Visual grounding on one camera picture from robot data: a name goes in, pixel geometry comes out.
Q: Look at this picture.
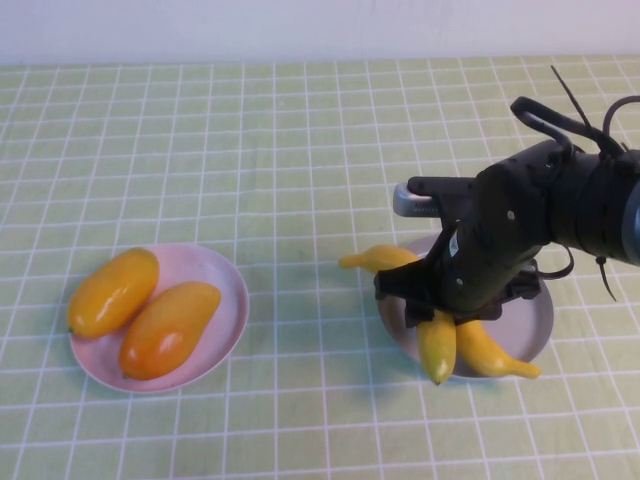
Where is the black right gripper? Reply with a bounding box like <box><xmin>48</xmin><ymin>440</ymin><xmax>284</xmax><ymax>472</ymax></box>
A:
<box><xmin>373</xmin><ymin>141</ymin><xmax>560</xmax><ymax>330</ymax></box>

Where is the yellow plastic banana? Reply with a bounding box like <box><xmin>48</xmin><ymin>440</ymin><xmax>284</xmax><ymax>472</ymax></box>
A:
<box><xmin>338</xmin><ymin>244</ymin><xmax>457</xmax><ymax>386</ymax></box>
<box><xmin>454</xmin><ymin>319</ymin><xmax>543</xmax><ymax>380</ymax></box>

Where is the orange tinted plastic mango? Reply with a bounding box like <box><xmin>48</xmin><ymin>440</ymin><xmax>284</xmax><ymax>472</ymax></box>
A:
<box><xmin>118</xmin><ymin>281</ymin><xmax>222</xmax><ymax>381</ymax></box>

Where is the yellow plastic mango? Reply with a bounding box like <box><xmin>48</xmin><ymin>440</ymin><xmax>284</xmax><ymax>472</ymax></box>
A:
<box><xmin>67</xmin><ymin>248</ymin><xmax>161</xmax><ymax>341</ymax></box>

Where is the blue-grey round plate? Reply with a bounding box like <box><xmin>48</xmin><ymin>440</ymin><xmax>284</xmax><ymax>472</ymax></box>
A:
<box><xmin>375</xmin><ymin>235</ymin><xmax>555</xmax><ymax>380</ymax></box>

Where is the pink round plate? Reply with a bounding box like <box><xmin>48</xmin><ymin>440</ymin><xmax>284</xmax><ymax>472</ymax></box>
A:
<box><xmin>69</xmin><ymin>243</ymin><xmax>250</xmax><ymax>396</ymax></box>

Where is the black zip tie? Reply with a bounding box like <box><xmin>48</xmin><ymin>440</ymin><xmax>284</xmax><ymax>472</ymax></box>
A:
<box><xmin>551</xmin><ymin>64</ymin><xmax>594</xmax><ymax>132</ymax></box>
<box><xmin>595</xmin><ymin>254</ymin><xmax>618</xmax><ymax>302</ymax></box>

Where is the green checkered tablecloth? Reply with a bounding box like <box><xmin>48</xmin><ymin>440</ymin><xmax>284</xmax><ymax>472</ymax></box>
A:
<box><xmin>0</xmin><ymin>53</ymin><xmax>640</xmax><ymax>480</ymax></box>

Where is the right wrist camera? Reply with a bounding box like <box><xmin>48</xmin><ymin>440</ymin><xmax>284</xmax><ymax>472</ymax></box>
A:
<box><xmin>393</xmin><ymin>176</ymin><xmax>479</xmax><ymax>220</ymax></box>

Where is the black right camera cable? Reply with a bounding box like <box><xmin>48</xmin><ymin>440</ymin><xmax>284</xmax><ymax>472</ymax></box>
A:
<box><xmin>509</xmin><ymin>94</ymin><xmax>640</xmax><ymax>161</ymax></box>

